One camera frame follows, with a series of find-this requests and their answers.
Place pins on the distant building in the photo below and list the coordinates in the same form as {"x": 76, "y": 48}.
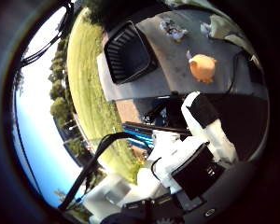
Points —
{"x": 70, "y": 130}

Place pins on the blue and black equipment frame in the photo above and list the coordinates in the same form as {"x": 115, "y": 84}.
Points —
{"x": 140, "y": 134}

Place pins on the orange plush toy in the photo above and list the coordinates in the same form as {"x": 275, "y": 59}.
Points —
{"x": 202, "y": 67}

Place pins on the black slatted plastic basket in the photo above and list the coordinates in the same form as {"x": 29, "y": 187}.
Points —
{"x": 127, "y": 54}

